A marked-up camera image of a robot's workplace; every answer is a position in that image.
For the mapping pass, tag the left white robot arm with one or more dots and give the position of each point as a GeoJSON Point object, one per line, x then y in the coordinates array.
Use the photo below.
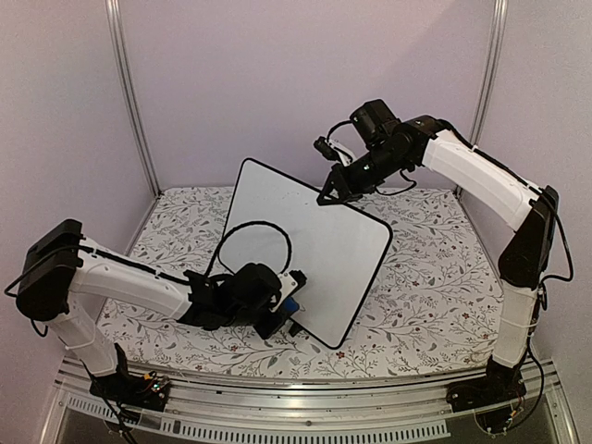
{"type": "Point", "coordinates": [64, 264]}

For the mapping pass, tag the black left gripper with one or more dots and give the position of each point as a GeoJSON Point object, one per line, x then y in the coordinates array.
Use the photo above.
{"type": "Point", "coordinates": [266, 330]}

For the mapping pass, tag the left aluminium corner post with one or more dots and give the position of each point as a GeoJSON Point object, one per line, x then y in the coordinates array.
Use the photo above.
{"type": "Point", "coordinates": [117, 34]}

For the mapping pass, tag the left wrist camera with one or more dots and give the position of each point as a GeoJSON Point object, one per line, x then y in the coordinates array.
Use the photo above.
{"type": "Point", "coordinates": [299, 279]}

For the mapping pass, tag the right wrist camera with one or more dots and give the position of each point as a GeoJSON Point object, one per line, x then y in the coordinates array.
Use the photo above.
{"type": "Point", "coordinates": [322, 146]}

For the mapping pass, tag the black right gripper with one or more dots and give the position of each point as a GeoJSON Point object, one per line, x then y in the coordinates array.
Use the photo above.
{"type": "Point", "coordinates": [337, 180]}

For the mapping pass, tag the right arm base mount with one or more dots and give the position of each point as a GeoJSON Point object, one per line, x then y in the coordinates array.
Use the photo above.
{"type": "Point", "coordinates": [498, 384]}

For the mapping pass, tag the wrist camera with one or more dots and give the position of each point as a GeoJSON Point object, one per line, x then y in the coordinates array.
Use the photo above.
{"type": "Point", "coordinates": [322, 146]}
{"type": "Point", "coordinates": [299, 279]}

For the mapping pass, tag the small black-framed whiteboard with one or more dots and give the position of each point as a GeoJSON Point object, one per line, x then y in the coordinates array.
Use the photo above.
{"type": "Point", "coordinates": [338, 247]}

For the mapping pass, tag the aluminium corner post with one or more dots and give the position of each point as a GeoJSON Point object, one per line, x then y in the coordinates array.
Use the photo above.
{"type": "Point", "coordinates": [495, 43]}
{"type": "Point", "coordinates": [117, 34]}

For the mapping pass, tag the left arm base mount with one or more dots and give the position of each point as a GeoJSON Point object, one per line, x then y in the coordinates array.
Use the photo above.
{"type": "Point", "coordinates": [149, 392]}

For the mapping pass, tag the right aluminium corner post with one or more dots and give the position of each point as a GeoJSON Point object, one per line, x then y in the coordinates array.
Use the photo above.
{"type": "Point", "coordinates": [495, 43]}

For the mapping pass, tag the blue whiteboard eraser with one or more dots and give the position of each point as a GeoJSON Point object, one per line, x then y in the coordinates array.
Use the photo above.
{"type": "Point", "coordinates": [290, 307]}

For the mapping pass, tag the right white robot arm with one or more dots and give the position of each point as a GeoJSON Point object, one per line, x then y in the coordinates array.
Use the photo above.
{"type": "Point", "coordinates": [528, 210]}

